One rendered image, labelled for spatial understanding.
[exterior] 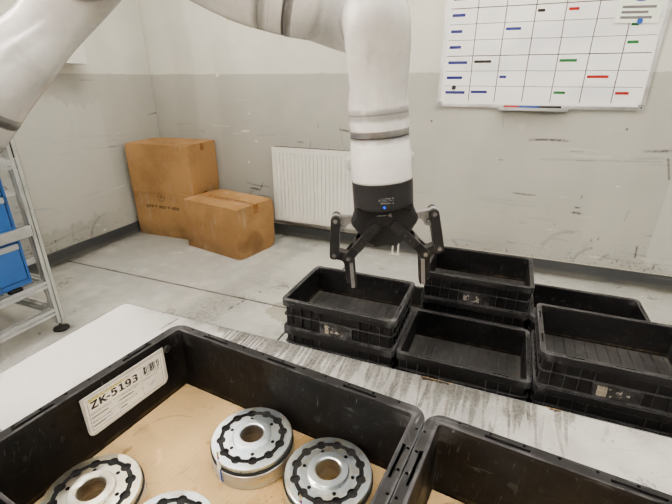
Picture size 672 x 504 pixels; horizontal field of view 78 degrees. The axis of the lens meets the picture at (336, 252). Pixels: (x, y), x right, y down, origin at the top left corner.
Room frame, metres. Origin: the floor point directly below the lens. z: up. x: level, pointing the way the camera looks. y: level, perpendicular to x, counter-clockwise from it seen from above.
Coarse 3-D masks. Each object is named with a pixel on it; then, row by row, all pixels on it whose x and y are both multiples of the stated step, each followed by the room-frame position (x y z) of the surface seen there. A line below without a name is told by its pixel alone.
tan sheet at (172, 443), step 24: (168, 408) 0.48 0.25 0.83; (192, 408) 0.48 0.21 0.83; (216, 408) 0.48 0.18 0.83; (240, 408) 0.48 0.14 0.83; (144, 432) 0.44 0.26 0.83; (168, 432) 0.44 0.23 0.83; (192, 432) 0.44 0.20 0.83; (96, 456) 0.40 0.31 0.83; (144, 456) 0.40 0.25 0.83; (168, 456) 0.40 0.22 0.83; (192, 456) 0.40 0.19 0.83; (168, 480) 0.36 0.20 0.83; (192, 480) 0.36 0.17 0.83; (216, 480) 0.36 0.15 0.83
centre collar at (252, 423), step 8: (240, 424) 0.41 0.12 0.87; (248, 424) 0.41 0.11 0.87; (256, 424) 0.41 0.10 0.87; (264, 424) 0.41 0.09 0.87; (240, 432) 0.40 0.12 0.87; (264, 432) 0.40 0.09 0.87; (232, 440) 0.39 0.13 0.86; (240, 440) 0.39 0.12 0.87; (264, 440) 0.39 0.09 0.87; (240, 448) 0.38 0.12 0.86; (248, 448) 0.38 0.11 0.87; (256, 448) 0.38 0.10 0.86
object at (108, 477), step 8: (96, 472) 0.34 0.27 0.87; (104, 472) 0.34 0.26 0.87; (80, 480) 0.33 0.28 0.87; (88, 480) 0.33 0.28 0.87; (96, 480) 0.34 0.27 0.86; (104, 480) 0.34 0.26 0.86; (112, 480) 0.33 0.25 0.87; (72, 488) 0.32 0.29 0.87; (80, 488) 0.33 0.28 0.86; (112, 488) 0.32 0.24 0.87; (72, 496) 0.31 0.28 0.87; (104, 496) 0.31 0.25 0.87
